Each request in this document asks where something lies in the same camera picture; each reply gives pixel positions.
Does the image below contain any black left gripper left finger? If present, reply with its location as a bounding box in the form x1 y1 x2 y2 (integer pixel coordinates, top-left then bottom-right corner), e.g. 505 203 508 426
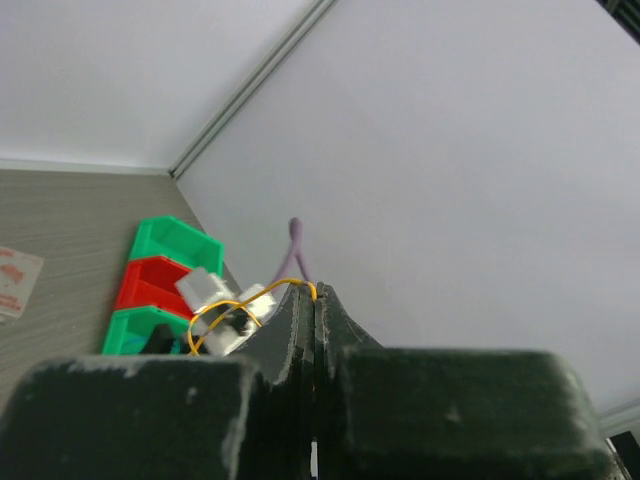
1 285 314 479

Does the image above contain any near green plastic bin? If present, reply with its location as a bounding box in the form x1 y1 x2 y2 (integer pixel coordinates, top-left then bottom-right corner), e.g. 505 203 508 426
101 306 189 355

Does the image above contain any orange cable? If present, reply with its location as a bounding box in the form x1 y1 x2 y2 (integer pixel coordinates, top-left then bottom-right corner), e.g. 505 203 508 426
185 278 319 357

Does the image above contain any far green plastic bin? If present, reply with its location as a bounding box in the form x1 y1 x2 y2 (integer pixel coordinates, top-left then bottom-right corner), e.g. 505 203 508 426
129 216 224 276

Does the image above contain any red plastic bin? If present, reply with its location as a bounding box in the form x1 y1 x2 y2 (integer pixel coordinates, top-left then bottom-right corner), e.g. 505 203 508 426
114 256 193 319

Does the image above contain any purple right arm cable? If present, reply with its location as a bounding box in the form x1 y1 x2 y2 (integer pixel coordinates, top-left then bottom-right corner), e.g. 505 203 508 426
272 217 314 284

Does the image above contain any green plastic bin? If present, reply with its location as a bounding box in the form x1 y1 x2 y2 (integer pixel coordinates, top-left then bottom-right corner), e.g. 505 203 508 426
101 306 189 355
129 216 224 276

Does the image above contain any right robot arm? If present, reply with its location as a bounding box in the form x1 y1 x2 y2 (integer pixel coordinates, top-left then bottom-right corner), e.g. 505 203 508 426
140 324 184 355

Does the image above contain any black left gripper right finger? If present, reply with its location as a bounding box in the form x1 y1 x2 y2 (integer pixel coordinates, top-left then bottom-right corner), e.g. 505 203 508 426
314 284 610 479

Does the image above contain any aluminium frame post right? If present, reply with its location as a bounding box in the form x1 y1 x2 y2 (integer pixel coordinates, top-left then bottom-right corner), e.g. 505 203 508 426
168 0 337 181

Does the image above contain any grey card box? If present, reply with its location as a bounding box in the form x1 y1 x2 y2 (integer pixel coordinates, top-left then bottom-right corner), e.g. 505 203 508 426
0 247 44 322

